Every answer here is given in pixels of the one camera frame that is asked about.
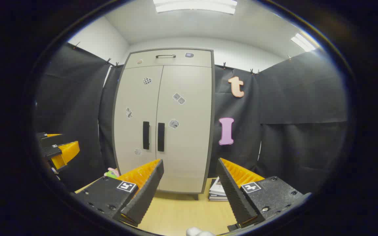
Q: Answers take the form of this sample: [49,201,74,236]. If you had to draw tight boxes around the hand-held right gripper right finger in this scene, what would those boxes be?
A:
[216,158,311,229]

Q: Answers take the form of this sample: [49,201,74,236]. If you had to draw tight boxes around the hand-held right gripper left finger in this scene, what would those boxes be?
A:
[73,159,164,227]

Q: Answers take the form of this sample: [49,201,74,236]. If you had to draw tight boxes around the shoe cabinet door square stickers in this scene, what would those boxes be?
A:
[156,65,213,194]

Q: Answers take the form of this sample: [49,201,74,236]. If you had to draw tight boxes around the grey double-door shoe cabinet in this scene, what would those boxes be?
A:
[112,48,216,201]

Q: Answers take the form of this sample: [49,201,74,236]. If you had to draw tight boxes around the shoe cabinet door checkered sticker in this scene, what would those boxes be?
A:
[114,65,164,190]

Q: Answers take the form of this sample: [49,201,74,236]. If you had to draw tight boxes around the grey cabinet drawer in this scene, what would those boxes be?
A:
[124,49,212,69]

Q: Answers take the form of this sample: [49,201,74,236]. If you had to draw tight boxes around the stack of white books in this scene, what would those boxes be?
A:
[208,177,229,201]

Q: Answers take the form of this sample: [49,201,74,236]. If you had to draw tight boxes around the pink green plush toy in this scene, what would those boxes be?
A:
[104,167,120,179]

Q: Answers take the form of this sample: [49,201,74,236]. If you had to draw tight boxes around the black backdrop cloth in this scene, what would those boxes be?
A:
[35,42,348,197]

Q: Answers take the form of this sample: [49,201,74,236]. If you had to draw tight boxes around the narrow ceiling light panel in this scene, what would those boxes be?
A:
[290,33,317,52]

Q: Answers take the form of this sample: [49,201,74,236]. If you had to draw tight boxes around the wide ceiling light panel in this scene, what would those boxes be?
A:
[153,0,238,15]

